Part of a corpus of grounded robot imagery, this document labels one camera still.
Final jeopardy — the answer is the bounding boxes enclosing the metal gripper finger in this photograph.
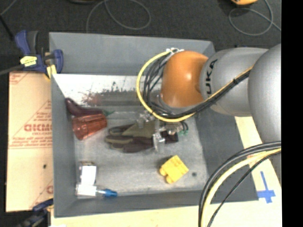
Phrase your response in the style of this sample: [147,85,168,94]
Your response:
[137,113,156,129]
[152,132,166,152]

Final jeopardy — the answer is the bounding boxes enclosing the brown and olive glove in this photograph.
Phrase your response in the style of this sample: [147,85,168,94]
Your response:
[105,121,179,154]

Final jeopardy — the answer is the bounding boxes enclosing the yellow toy block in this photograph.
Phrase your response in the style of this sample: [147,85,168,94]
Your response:
[159,155,190,184]

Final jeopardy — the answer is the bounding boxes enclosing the grey metal bin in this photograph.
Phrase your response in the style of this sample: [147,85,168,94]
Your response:
[48,32,259,218]

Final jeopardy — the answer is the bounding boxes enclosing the red clear plastic cup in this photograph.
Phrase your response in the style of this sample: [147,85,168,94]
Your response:
[71,113,108,141]

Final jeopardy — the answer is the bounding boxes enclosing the dark purple toy eggplant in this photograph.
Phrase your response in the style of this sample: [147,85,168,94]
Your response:
[64,97,115,118]

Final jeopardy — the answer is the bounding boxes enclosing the white small box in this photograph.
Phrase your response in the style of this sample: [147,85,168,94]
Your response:
[77,162,98,185]

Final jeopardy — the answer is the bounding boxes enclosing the white tube with blue cap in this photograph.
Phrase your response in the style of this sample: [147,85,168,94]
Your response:
[75,184,118,198]

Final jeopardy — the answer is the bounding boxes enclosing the brown cardboard board red print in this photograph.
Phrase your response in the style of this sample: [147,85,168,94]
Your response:
[5,70,55,213]

